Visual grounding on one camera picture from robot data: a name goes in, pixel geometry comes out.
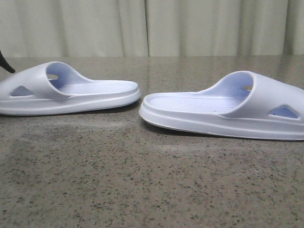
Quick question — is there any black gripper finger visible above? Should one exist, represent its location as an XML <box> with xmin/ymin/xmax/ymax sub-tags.
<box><xmin>0</xmin><ymin>51</ymin><xmax>16</xmax><ymax>73</ymax></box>

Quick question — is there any light blue slipper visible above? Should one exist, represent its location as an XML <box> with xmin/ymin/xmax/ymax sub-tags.
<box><xmin>0</xmin><ymin>61</ymin><xmax>141</xmax><ymax>116</ymax></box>
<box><xmin>139</xmin><ymin>71</ymin><xmax>304</xmax><ymax>141</ymax></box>

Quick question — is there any white pleated curtain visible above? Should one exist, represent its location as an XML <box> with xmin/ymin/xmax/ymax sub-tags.
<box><xmin>0</xmin><ymin>0</ymin><xmax>304</xmax><ymax>57</ymax></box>

